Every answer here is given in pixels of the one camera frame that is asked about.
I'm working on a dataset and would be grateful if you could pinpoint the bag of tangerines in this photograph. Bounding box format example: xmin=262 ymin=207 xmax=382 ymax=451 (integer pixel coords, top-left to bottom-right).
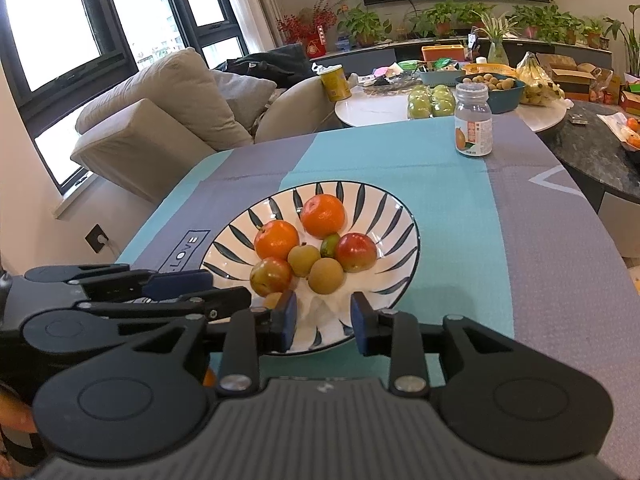
xmin=597 ymin=112 xmax=640 ymax=151

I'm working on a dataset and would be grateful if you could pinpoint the yellow round fruit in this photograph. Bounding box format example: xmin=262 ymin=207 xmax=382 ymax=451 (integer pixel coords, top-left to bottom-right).
xmin=287 ymin=243 xmax=322 ymax=278

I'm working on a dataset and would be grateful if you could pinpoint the dark marble round table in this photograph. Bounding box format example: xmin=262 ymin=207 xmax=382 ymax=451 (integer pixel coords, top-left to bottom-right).
xmin=534 ymin=100 xmax=640 ymax=261

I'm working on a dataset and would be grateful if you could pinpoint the red apple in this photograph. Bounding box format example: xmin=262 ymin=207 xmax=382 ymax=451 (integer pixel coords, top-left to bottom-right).
xmin=334 ymin=232 xmax=378 ymax=273
xmin=249 ymin=256 xmax=294 ymax=297

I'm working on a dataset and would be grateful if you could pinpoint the heap of brown kiwis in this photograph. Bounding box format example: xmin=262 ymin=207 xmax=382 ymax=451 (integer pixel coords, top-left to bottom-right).
xmin=460 ymin=74 xmax=521 ymax=92

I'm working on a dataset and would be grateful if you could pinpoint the cardboard box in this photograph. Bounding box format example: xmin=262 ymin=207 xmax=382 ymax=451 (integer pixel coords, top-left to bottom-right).
xmin=536 ymin=52 xmax=613 ymax=103

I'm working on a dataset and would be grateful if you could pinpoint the orange box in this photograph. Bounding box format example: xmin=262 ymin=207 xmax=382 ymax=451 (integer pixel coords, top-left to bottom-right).
xmin=421 ymin=45 xmax=467 ymax=63

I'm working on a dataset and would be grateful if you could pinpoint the grey cushion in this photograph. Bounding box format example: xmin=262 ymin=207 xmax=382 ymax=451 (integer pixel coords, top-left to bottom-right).
xmin=210 ymin=70 xmax=277 ymax=133

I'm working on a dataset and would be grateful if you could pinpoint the red flower plant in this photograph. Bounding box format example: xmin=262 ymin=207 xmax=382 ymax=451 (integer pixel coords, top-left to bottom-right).
xmin=276 ymin=0 xmax=338 ymax=58

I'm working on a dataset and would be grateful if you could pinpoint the pack of green apples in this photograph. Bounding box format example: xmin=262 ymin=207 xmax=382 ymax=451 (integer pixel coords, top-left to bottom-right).
xmin=407 ymin=84 xmax=457 ymax=120

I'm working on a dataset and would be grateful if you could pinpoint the person's left hand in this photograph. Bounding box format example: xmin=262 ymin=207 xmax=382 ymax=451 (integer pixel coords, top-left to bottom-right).
xmin=0 ymin=391 xmax=39 ymax=434

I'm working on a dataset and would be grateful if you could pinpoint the teal tray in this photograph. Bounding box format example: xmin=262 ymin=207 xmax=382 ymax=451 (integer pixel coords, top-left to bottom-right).
xmin=416 ymin=67 xmax=463 ymax=87

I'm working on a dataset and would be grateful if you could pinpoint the striped white bowl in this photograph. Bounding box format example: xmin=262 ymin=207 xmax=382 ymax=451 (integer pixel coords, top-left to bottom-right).
xmin=201 ymin=180 xmax=421 ymax=357

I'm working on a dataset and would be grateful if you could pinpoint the glass tray of snacks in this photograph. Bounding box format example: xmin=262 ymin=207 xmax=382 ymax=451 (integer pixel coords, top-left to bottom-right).
xmin=360 ymin=72 xmax=421 ymax=92

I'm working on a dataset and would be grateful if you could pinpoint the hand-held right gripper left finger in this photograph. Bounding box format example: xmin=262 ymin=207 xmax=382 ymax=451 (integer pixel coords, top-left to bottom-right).
xmin=100 ymin=290 xmax=299 ymax=395

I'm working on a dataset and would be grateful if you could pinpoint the bunch of bananas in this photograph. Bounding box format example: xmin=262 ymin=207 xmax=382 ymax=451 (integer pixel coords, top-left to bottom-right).
xmin=515 ymin=51 xmax=566 ymax=107

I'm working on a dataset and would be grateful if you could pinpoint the clear bottle white cap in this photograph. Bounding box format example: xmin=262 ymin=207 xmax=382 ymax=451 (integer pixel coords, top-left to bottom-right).
xmin=454 ymin=82 xmax=493 ymax=158

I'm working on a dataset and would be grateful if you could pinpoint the dark wall socket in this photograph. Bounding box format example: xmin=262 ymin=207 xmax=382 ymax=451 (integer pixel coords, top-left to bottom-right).
xmin=85 ymin=224 xmax=112 ymax=255

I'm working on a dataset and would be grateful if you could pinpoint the beige sofa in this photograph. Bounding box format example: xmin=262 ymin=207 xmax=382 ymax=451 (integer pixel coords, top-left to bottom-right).
xmin=70 ymin=47 xmax=341 ymax=206

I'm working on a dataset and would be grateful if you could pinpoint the tall leafy plant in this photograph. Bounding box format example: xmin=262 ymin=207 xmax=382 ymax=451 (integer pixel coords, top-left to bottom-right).
xmin=602 ymin=4 xmax=640 ymax=78

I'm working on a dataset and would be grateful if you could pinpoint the green potted plant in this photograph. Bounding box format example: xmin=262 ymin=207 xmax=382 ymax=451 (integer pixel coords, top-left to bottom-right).
xmin=510 ymin=5 xmax=586 ymax=43
xmin=457 ymin=2 xmax=496 ymax=31
xmin=412 ymin=0 xmax=461 ymax=38
xmin=337 ymin=4 xmax=393 ymax=48
xmin=582 ymin=17 xmax=608 ymax=51

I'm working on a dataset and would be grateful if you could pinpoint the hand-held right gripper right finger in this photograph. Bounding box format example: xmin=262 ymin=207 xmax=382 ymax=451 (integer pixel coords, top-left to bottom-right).
xmin=350 ymin=291 xmax=581 ymax=396

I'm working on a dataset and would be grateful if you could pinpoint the blue basin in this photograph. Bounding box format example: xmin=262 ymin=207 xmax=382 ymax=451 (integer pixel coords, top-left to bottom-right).
xmin=454 ymin=74 xmax=527 ymax=114

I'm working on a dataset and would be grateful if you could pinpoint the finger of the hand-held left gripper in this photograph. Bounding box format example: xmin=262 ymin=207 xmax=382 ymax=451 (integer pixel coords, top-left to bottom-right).
xmin=25 ymin=263 xmax=214 ymax=301
xmin=75 ymin=287 xmax=252 ymax=322

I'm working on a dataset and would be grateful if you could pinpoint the glass vase with plant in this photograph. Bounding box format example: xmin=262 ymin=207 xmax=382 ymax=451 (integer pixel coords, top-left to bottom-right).
xmin=472 ymin=15 xmax=518 ymax=66

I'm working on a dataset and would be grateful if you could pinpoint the blue grey printed tablecloth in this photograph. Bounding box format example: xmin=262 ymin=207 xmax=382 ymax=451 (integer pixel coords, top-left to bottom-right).
xmin=115 ymin=119 xmax=640 ymax=468

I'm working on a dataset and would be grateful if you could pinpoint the yellow basin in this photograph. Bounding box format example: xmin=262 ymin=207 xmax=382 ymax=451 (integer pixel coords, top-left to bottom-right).
xmin=462 ymin=62 xmax=516 ymax=77

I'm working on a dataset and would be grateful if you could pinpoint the black framed window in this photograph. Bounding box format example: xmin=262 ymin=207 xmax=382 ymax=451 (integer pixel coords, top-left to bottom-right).
xmin=0 ymin=0 xmax=251 ymax=196

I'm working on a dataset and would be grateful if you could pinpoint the black jacket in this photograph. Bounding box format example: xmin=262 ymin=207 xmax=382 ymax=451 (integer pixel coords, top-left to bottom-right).
xmin=217 ymin=44 xmax=321 ymax=88

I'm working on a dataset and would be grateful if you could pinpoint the yellow paper cup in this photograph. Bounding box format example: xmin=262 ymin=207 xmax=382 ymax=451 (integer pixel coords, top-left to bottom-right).
xmin=319 ymin=65 xmax=352 ymax=102

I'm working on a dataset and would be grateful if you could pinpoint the white round table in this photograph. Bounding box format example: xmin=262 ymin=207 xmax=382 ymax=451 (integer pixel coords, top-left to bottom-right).
xmin=334 ymin=82 xmax=575 ymax=133

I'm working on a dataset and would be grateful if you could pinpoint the white curtain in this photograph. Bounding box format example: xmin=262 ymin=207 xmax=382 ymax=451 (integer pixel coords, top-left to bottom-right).
xmin=215 ymin=0 xmax=286 ymax=53

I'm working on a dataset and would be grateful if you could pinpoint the red green box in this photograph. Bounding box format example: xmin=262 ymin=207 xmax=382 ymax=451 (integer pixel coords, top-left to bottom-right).
xmin=619 ymin=85 xmax=640 ymax=116

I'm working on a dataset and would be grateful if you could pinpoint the grey television cabinet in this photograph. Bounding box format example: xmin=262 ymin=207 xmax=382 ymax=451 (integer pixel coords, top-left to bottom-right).
xmin=310 ymin=40 xmax=613 ymax=68

